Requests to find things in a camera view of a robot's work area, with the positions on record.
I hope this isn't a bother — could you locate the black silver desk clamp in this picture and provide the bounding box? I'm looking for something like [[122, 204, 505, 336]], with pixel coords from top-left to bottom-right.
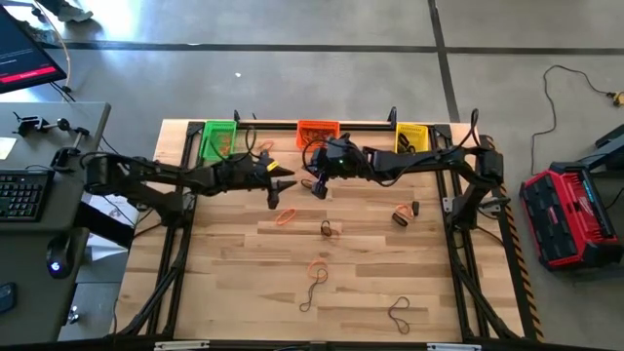
[[12, 111, 92, 150]]

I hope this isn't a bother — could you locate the black computer monitor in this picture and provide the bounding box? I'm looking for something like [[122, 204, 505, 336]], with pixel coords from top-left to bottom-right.
[[0, 7, 68, 96]]

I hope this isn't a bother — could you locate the black computer mouse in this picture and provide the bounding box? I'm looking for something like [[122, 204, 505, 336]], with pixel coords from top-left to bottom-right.
[[46, 235, 74, 280]]

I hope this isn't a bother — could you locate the orange plastic basket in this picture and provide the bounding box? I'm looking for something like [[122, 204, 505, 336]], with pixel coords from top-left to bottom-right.
[[295, 119, 341, 150]]

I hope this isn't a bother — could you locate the white paper sheet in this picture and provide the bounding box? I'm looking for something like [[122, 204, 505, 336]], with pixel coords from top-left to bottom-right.
[[89, 192, 137, 220], [87, 236, 129, 262]]

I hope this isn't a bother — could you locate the black backlit keyboard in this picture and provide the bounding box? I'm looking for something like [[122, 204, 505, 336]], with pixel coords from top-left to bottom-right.
[[0, 169, 56, 223]]

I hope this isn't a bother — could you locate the black flat box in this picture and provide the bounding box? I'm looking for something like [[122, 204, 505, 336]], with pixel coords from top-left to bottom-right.
[[72, 199, 137, 250]]

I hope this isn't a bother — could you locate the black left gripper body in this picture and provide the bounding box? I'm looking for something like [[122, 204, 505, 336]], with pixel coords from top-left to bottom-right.
[[214, 155, 269, 196]]

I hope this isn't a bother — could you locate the yellow plastic basket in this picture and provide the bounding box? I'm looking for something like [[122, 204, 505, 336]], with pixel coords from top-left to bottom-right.
[[394, 122, 430, 155]]

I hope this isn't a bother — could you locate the black floor cable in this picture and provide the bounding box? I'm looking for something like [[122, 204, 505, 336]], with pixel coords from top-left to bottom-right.
[[529, 64, 618, 162]]

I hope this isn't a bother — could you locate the white sticky note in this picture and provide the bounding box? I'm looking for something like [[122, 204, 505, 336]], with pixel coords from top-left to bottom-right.
[[0, 136, 18, 161]]

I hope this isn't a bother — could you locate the silver aluminium post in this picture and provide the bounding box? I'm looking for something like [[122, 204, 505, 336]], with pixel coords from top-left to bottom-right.
[[153, 340, 211, 351], [426, 342, 483, 351]]

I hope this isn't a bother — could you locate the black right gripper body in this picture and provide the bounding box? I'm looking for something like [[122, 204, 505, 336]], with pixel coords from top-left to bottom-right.
[[310, 138, 365, 179]]

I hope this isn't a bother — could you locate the black desk mount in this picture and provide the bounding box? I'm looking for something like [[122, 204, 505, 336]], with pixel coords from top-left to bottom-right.
[[50, 145, 82, 172]]

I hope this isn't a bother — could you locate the green plastic basket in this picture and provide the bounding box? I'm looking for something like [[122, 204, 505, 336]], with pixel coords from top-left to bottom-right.
[[198, 120, 239, 162]]

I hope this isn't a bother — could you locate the beige thin cable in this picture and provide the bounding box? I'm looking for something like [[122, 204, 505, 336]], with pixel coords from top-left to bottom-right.
[[31, 0, 73, 90]]

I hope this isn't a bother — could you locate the grey side desk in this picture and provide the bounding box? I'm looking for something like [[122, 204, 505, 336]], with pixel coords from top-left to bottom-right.
[[0, 100, 112, 342]]

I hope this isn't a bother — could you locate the red black tool case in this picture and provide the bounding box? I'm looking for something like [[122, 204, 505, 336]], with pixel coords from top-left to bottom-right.
[[519, 163, 624, 272]]

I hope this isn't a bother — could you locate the black blue equipment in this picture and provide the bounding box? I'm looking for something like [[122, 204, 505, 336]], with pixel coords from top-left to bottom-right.
[[577, 122, 624, 173]]

